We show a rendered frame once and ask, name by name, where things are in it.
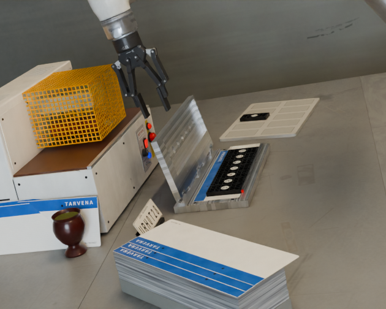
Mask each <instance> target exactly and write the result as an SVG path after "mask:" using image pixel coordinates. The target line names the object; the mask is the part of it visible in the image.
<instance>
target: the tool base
mask: <svg viewBox="0 0 386 309"><path fill-rule="evenodd" d="M212 148H213V147H210V151H209V152H208V154H207V156H208V159H207V161H206V163H205V165H204V166H203V164H202V165H201V166H200V167H198V168H197V173H196V175H195V176H194V180H195V182H194V184H193V185H192V187H191V189H190V190H189V188H187V190H186V191H185V192H183V193H182V195H183V197H182V198H181V199H179V200H176V204H175V206H174V211H175V213H188V212H201V211H209V210H222V209H230V208H243V207H249V205H250V203H251V200H252V197H253V195H254V192H255V189H256V187H257V184H258V182H259V179H260V176H261V174H262V171H263V168H264V165H265V163H266V160H267V157H268V155H269V152H270V144H269V143H266V144H264V145H263V148H262V151H261V152H260V155H259V158H258V160H257V163H256V165H255V167H254V170H253V172H252V175H251V177H250V180H249V183H248V185H247V187H246V190H245V192H244V193H241V195H240V197H238V198H231V199H234V200H231V199H218V200H205V201H198V202H196V203H195V204H194V199H195V197H196V195H197V193H198V192H199V190H200V188H201V186H202V185H203V182H204V181H205V179H206V177H207V175H208V173H209V171H210V170H211V168H212V166H213V164H214V162H215V160H216V158H217V157H218V155H219V153H220V152H221V151H227V150H229V149H225V150H221V149H217V150H214V151H213V150H212ZM188 190H189V191H188Z"/></svg>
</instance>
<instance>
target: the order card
mask: <svg viewBox="0 0 386 309"><path fill-rule="evenodd" d="M161 216H162V213H161V212H160V210H159V209H158V208H157V206H156V205H155V203H154V202H153V201H152V200H151V199H149V201H148V202H147V204H146V205H145V207H144V208H143V210H142V211H141V212H140V214H139V215H138V217H137V219H136V220H135V221H134V223H133V225H134V227H135V228H136V230H137V231H138V232H139V234H140V235H142V234H144V233H145V232H148V231H150V230H152V229H153V228H154V227H155V226H156V224H157V222H158V221H159V219H160V218H161Z"/></svg>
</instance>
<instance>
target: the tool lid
mask: <svg viewBox="0 0 386 309"><path fill-rule="evenodd" d="M151 146H152V148H153V150H154V152H155V154H156V157H157V160H158V161H159V164H160V166H161V168H162V171H163V173H164V175H165V177H166V180H167V182H168V185H169V187H170V189H171V191H172V194H173V196H174V198H175V200H179V199H181V198H182V197H183V195H182V193H183V192H185V191H186V190H187V188H189V190H190V189H191V187H192V185H193V184H194V182H195V180H194V176H195V175H196V173H197V168H198V167H200V166H201V165H202V164H203V166H204V165H205V163H206V161H207V159H208V156H207V154H208V152H209V151H210V147H211V146H213V142H212V139H211V137H210V135H209V132H208V130H207V128H206V125H205V122H204V120H203V118H202V115H201V113H200V110H199V108H198V106H197V103H196V101H195V99H194V96H193V95H192V96H188V97H187V99H186V100H185V101H184V102H183V104H182V105H181V106H180V107H179V109H178V110H177V111H176V112H175V114H174V115H173V116H172V117H171V119H169V121H168V122H167V124H166V125H165V126H164V127H163V128H162V130H161V131H160V132H159V133H158V135H157V136H156V137H155V138H154V140H153V141H152V142H151ZM172 149H173V150H172ZM189 190H188V191H189Z"/></svg>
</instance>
